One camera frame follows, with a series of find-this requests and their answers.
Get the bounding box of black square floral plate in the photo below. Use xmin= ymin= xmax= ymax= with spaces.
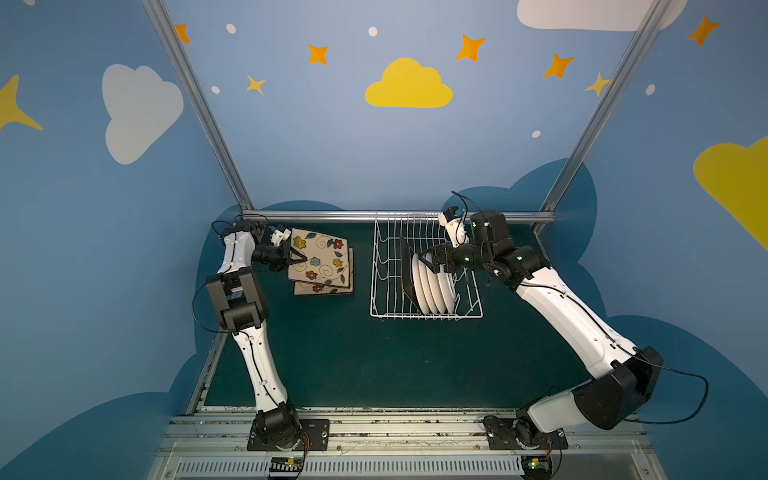
xmin=288 ymin=249 xmax=354 ymax=296
xmin=290 ymin=228 xmax=349 ymax=287

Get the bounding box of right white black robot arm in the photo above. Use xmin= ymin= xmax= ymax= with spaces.
xmin=400 ymin=207 xmax=663 ymax=449

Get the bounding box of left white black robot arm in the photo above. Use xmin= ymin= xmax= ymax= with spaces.
xmin=204 ymin=219 xmax=311 ymax=453

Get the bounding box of white round plate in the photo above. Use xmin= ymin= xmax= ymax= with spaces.
xmin=418 ymin=260 xmax=440 ymax=314
xmin=426 ymin=267 xmax=447 ymax=314
xmin=437 ymin=270 xmax=457 ymax=314
xmin=411 ymin=253 xmax=431 ymax=315

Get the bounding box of left small circuit board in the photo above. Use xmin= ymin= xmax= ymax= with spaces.
xmin=266 ymin=457 xmax=304 ymax=480

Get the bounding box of small circuit board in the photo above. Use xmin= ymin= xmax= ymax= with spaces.
xmin=521 ymin=457 xmax=553 ymax=480
xmin=266 ymin=457 xmax=304 ymax=480

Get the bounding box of right small circuit board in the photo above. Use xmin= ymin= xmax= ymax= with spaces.
xmin=521 ymin=457 xmax=553 ymax=480

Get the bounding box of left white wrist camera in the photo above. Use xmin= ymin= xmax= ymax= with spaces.
xmin=270 ymin=225 xmax=292 ymax=247

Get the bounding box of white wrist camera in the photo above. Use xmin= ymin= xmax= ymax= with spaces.
xmin=270 ymin=225 xmax=292 ymax=247
xmin=438 ymin=206 xmax=467 ymax=248

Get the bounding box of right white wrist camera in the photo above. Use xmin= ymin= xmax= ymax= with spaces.
xmin=438 ymin=206 xmax=467 ymax=248

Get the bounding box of rear aluminium frame rail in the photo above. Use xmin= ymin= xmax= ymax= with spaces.
xmin=241 ymin=210 xmax=556 ymax=224

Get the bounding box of white wire dish rack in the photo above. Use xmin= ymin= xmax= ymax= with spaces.
xmin=370 ymin=216 xmax=484 ymax=321

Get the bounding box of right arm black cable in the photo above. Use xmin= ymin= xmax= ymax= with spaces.
xmin=449 ymin=190 xmax=710 ymax=426

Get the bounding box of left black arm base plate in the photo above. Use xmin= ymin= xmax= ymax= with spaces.
xmin=246 ymin=418 xmax=330 ymax=453

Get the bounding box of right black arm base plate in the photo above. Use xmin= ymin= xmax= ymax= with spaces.
xmin=482 ymin=415 xmax=569 ymax=450

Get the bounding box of front aluminium rail bed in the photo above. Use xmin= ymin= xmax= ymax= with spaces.
xmin=148 ymin=407 xmax=666 ymax=479

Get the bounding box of left aluminium frame post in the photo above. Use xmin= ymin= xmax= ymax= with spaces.
xmin=141 ymin=0 xmax=254 ymax=211

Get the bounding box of aluminium frame post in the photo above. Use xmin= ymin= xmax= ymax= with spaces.
xmin=539 ymin=0 xmax=672 ymax=216
xmin=141 ymin=0 xmax=254 ymax=211

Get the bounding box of right aluminium frame post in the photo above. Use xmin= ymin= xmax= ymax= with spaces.
xmin=539 ymin=0 xmax=672 ymax=216

